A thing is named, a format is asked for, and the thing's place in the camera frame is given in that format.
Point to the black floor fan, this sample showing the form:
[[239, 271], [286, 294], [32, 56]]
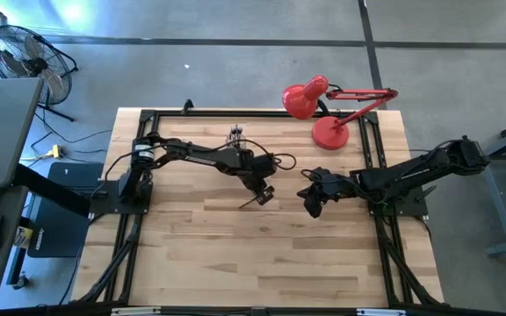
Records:
[[29, 66]]

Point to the fluffy-tip makeup brush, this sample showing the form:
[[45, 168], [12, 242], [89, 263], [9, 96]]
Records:
[[239, 131], [234, 131]]

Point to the yellow tag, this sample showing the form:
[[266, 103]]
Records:
[[24, 237]]

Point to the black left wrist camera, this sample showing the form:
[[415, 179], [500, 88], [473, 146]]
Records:
[[264, 166]]

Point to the black pen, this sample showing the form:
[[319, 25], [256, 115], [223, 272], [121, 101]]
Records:
[[246, 204]]

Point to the silver aluminium bracket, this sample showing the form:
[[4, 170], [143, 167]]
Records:
[[134, 311], [380, 312]]

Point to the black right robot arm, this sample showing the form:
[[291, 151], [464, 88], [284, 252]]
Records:
[[411, 173]]

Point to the black desk support beam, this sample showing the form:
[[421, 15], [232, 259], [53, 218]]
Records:
[[51, 191]]

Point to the black table-edge clamp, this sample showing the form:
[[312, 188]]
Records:
[[187, 107]]

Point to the red desk lamp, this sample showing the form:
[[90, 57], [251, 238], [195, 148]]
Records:
[[299, 101]]

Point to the black computer case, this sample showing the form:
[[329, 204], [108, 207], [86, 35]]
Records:
[[68, 228]]

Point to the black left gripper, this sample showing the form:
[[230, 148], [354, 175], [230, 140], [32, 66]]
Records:
[[262, 184]]

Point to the black aluminium table frame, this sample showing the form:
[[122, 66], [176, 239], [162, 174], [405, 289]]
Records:
[[367, 145]]

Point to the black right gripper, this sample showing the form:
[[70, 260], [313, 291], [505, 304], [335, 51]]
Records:
[[325, 182]]

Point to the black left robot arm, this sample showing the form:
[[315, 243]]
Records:
[[200, 159]]

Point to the yellow power plug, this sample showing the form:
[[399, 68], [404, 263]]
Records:
[[55, 152]]

